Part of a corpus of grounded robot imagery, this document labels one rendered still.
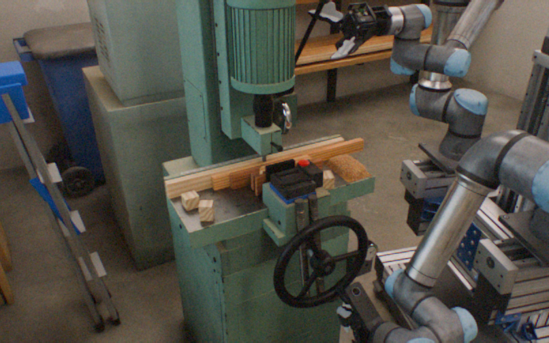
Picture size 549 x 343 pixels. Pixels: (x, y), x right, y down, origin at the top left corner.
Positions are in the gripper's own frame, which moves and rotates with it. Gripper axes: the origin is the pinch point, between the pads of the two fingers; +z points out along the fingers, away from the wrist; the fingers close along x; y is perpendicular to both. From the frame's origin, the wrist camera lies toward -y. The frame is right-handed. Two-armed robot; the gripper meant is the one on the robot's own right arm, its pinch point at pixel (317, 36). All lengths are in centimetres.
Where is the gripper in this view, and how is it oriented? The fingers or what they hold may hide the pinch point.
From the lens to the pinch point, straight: 129.5
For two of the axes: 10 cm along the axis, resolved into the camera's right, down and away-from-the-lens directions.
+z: -8.8, 2.3, -4.1
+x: 3.7, 8.8, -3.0
